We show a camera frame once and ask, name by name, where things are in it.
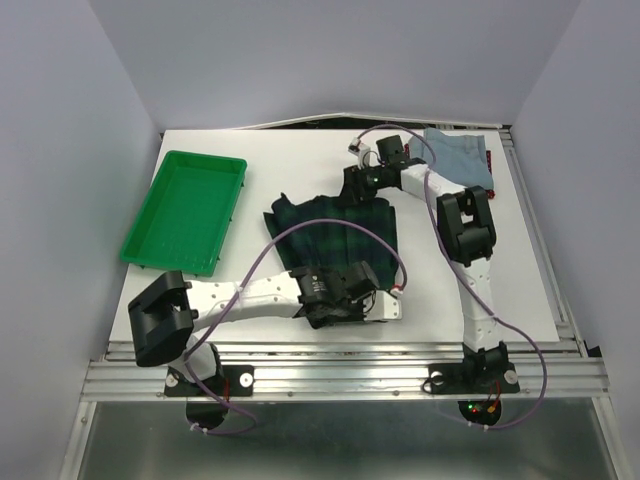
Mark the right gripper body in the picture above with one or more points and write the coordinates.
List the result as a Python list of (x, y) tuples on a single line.
[(368, 181)]

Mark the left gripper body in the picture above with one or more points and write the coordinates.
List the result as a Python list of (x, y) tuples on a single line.
[(347, 311)]

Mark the green navy plaid skirt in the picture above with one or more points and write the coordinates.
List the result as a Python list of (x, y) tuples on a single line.
[(335, 245)]

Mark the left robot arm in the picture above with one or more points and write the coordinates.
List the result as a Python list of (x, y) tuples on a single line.
[(165, 316)]

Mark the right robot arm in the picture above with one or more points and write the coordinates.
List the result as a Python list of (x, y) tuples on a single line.
[(466, 235)]

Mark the light blue denim skirt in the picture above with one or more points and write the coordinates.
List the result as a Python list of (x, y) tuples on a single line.
[(417, 149)]

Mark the red polka dot skirt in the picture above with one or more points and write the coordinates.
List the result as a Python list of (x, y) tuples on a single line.
[(465, 165)]

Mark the green plastic tray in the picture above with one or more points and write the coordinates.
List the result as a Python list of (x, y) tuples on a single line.
[(185, 216)]

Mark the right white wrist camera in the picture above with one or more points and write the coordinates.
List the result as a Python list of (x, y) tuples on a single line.
[(362, 151)]

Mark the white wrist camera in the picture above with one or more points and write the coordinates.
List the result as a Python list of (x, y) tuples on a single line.
[(362, 151), (382, 306)]

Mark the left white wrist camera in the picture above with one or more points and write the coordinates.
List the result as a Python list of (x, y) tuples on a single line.
[(382, 306)]

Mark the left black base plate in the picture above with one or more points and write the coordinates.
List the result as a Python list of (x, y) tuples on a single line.
[(235, 381)]

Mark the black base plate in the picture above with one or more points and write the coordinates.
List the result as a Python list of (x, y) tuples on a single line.
[(455, 379), (235, 381)]

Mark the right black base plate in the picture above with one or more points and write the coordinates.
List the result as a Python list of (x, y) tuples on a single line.
[(455, 379)]

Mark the aluminium rail frame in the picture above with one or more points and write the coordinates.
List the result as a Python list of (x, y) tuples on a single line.
[(362, 398)]

